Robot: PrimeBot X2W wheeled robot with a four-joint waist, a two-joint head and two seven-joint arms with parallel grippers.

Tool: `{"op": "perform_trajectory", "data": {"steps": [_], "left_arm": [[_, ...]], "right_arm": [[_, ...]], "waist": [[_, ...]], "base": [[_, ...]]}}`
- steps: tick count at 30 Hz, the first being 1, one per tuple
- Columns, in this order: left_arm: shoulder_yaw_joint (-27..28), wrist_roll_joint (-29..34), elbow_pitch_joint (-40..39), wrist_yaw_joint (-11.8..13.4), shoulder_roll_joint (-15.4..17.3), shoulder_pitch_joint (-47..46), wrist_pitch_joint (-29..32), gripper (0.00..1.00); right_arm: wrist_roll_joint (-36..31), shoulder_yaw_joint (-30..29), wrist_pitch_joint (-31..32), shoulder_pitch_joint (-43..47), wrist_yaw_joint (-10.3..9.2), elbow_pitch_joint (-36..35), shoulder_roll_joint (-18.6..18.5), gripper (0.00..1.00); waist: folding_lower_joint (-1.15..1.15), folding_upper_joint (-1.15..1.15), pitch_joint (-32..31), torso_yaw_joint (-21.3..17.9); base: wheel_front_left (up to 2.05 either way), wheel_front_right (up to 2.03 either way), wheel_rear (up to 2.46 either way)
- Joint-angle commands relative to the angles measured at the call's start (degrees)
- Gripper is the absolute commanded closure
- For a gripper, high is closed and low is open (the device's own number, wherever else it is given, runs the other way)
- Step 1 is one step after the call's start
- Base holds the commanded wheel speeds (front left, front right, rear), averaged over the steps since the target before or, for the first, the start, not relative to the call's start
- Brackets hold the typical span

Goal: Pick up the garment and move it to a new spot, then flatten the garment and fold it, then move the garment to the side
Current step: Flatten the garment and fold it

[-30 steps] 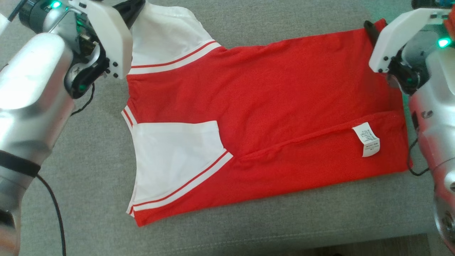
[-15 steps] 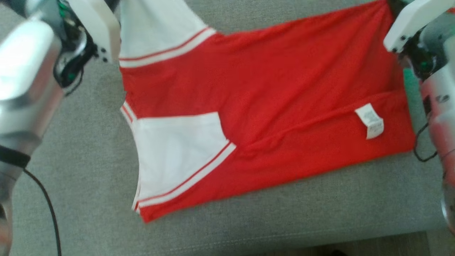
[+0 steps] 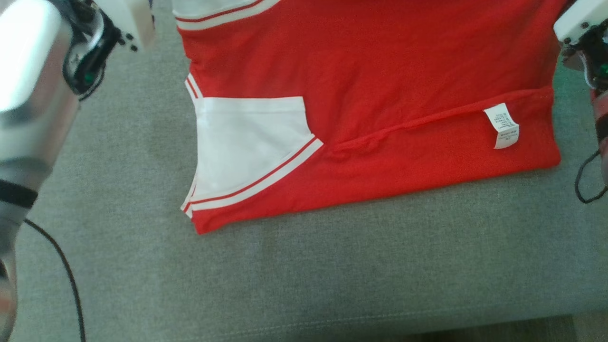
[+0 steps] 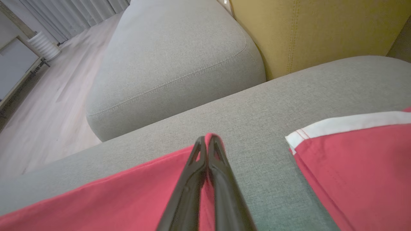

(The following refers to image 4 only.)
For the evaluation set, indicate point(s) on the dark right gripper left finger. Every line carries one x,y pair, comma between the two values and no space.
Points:
186,199

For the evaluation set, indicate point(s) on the yellow sofa backrest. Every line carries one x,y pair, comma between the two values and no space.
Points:
321,29

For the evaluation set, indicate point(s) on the white low cabinet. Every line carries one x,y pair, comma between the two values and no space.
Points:
16,70

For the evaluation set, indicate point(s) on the large grey sofa seat cushion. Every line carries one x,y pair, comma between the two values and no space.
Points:
257,106

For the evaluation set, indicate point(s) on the white ribbed cylinder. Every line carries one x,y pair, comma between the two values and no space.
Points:
43,46

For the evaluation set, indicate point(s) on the red and white garment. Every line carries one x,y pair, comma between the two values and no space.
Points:
112,202

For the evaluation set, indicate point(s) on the beige wooden post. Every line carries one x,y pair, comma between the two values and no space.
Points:
19,21

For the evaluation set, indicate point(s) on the small grey sofa seat cushion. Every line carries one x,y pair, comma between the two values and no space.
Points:
173,57

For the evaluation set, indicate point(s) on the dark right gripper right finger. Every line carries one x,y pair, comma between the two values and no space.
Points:
228,199

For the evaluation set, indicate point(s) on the grey curtain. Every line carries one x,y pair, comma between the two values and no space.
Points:
70,16

